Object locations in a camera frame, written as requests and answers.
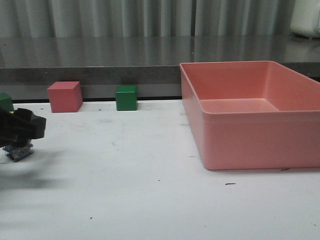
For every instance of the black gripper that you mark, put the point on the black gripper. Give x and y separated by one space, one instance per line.
20 126

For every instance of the yellow-capped push button switch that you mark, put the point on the yellow-capped push button switch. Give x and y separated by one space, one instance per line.
18 153

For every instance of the green block at left edge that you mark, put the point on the green block at left edge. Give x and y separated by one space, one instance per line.
6 102

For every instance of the pink cube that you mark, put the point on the pink cube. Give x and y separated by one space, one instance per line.
65 96

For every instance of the dark grey stone counter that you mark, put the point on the dark grey stone counter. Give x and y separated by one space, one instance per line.
28 66

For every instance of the grey curtain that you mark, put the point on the grey curtain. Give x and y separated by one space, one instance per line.
143 18

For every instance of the green cube near bin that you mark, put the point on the green cube near bin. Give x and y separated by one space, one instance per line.
126 98

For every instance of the pink plastic bin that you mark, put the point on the pink plastic bin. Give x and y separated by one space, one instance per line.
252 115

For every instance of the white kitchen appliance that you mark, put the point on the white kitchen appliance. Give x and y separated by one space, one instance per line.
305 20

